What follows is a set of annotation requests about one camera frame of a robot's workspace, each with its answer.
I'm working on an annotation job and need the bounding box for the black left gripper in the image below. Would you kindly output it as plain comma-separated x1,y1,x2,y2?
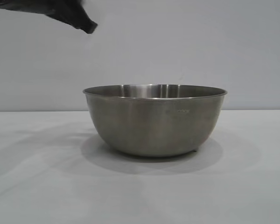
0,0,98,35

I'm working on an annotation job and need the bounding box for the stainless steel mixing bowl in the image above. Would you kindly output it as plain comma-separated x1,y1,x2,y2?
82,83,227,157

